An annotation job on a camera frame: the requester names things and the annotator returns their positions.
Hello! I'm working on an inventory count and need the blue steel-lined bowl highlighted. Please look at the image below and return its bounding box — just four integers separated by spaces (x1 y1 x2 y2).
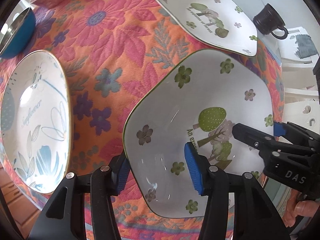
0 7 36 58

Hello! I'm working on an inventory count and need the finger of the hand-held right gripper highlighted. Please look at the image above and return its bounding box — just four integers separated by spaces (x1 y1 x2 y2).
273 121 315 145
232 123 275 155

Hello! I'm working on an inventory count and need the person's right hand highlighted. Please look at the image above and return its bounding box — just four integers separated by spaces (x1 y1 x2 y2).
282 199 318 233

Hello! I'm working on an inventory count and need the large square tree-print plate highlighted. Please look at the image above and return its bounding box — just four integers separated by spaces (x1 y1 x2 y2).
122 49 274 218

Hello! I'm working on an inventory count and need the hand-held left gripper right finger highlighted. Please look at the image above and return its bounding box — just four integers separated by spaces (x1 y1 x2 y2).
184 142 292 240

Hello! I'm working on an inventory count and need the orange floral table mat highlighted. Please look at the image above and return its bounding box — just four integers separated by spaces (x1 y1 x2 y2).
0 0 285 240

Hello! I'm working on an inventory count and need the white chair with cloth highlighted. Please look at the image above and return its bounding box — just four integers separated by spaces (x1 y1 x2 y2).
275 26 320 135

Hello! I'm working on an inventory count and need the black mug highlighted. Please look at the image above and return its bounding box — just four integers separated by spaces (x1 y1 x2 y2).
253 4 289 40

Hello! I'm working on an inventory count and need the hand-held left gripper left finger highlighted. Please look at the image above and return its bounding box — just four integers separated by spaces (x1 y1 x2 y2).
31 152 130 240

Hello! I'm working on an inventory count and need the grey-blue cloth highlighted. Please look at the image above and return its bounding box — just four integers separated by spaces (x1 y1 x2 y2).
295 34 319 59

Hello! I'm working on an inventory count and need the round blue-flower plate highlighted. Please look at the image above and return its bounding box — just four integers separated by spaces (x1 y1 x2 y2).
0 50 73 194

